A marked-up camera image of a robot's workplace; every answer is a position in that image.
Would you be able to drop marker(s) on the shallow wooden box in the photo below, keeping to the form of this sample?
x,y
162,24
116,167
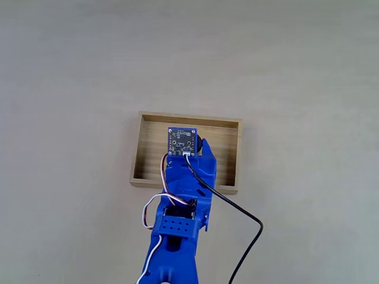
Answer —
x,y
148,148

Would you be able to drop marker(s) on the camera circuit board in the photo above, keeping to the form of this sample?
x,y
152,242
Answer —
x,y
182,142

